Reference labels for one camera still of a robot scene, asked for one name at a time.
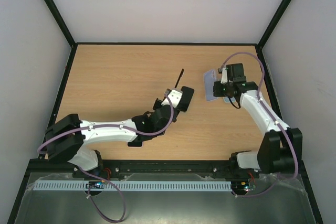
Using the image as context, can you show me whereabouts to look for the light blue phone case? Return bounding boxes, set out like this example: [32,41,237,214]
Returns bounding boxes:
[223,97,235,103]

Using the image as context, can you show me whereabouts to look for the lilac phone case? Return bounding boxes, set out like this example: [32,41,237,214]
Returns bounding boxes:
[203,69,217,102]

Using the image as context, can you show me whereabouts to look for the teal phone black screen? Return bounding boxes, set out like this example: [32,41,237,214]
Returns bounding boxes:
[177,86,195,112]

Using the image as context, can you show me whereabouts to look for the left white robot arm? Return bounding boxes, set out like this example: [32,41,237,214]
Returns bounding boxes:
[37,95,182,172]

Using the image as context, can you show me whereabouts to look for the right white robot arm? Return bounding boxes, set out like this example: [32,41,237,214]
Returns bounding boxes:
[213,63,302,178]

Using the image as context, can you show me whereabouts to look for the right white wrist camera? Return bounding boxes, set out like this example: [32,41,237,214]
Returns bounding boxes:
[218,66,228,84]

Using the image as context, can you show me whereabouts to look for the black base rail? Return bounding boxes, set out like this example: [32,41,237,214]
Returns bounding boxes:
[88,159,259,181]

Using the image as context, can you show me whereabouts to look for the black aluminium frame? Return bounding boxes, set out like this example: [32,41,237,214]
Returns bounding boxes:
[7,0,323,223]

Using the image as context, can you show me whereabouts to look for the grey slotted cable duct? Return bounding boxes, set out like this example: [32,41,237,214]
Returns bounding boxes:
[33,180,232,192]

